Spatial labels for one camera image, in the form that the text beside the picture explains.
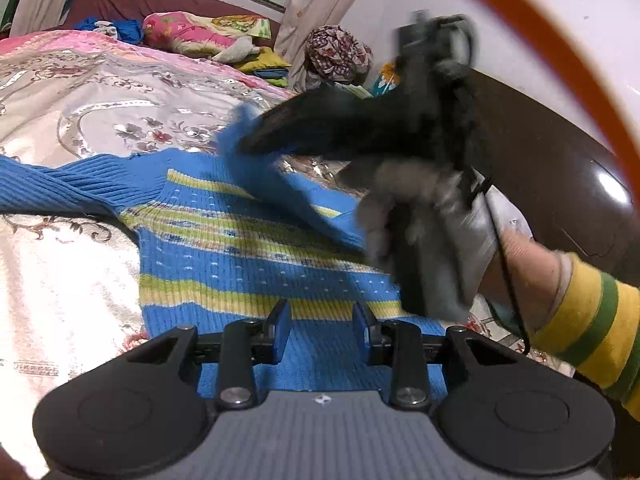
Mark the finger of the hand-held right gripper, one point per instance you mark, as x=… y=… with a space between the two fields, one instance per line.
x=310 y=125

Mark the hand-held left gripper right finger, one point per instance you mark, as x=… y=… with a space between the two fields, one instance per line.
x=361 y=332

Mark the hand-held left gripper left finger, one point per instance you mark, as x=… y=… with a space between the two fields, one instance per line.
x=281 y=332

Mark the blue striped knit sweater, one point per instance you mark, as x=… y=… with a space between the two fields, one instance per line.
x=225 y=270

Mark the person's right hand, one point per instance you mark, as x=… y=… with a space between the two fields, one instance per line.
x=460 y=240

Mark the teal floral bag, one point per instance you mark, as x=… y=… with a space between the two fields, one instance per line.
x=385 y=80

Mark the yellow green cloth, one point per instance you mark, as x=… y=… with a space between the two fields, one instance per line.
x=265 y=62

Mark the red patterned cloth bundle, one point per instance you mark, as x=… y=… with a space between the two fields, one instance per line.
x=337 y=52

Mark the white crumpled cloth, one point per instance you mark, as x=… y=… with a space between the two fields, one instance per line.
x=240 y=49

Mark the dark wooden headboard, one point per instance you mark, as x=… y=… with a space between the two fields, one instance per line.
x=550 y=170

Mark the pink floral pillow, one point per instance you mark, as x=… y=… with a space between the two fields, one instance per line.
x=190 y=32

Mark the blue crumpled cloth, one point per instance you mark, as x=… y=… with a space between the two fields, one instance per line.
x=125 y=29

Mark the floral satin bedspread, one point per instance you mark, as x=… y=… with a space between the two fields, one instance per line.
x=75 y=100

